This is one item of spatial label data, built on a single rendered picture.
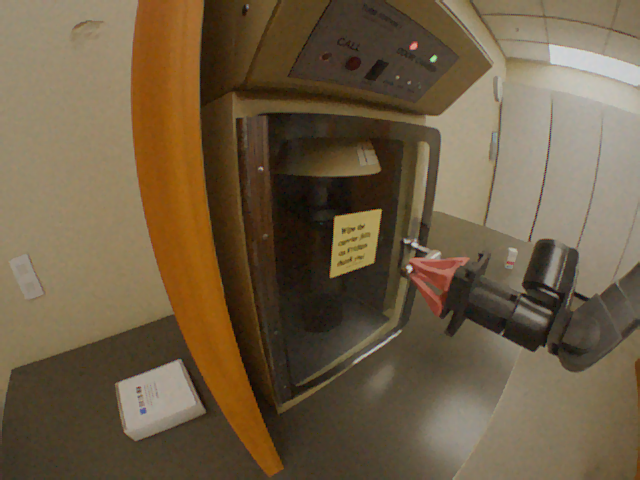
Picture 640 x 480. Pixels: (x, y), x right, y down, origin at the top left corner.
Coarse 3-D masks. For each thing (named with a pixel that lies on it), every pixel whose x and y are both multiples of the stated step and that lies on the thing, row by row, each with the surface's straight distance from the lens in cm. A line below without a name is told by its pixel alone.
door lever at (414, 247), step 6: (414, 240) 41; (414, 246) 42; (420, 246) 41; (414, 252) 43; (420, 252) 41; (426, 252) 40; (432, 252) 40; (438, 252) 40; (426, 258) 37; (432, 258) 38; (438, 258) 40; (408, 264) 35; (402, 270) 34; (408, 270) 34; (414, 270) 34; (402, 276) 34; (408, 276) 34
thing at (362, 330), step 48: (288, 144) 23; (336, 144) 26; (384, 144) 31; (432, 144) 40; (288, 192) 23; (336, 192) 26; (384, 192) 32; (432, 192) 42; (288, 240) 25; (384, 240) 35; (288, 288) 27; (336, 288) 32; (384, 288) 40; (288, 336) 32; (336, 336) 38; (384, 336) 50
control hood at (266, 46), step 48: (240, 0) 24; (288, 0) 18; (384, 0) 21; (432, 0) 25; (240, 48) 21; (288, 48) 19; (480, 48) 36; (336, 96) 28; (384, 96) 30; (432, 96) 36
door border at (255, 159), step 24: (264, 120) 21; (264, 144) 21; (240, 168) 21; (264, 168) 22; (264, 192) 22; (264, 216) 23; (264, 240) 23; (264, 264) 24; (264, 288) 26; (264, 312) 27; (288, 384) 39
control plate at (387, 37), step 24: (336, 0) 19; (360, 0) 20; (336, 24) 20; (360, 24) 21; (384, 24) 22; (408, 24) 24; (312, 48) 20; (336, 48) 21; (360, 48) 23; (384, 48) 24; (408, 48) 26; (432, 48) 29; (312, 72) 22; (336, 72) 23; (360, 72) 24; (384, 72) 26; (408, 72) 29; (432, 72) 32; (408, 96) 32
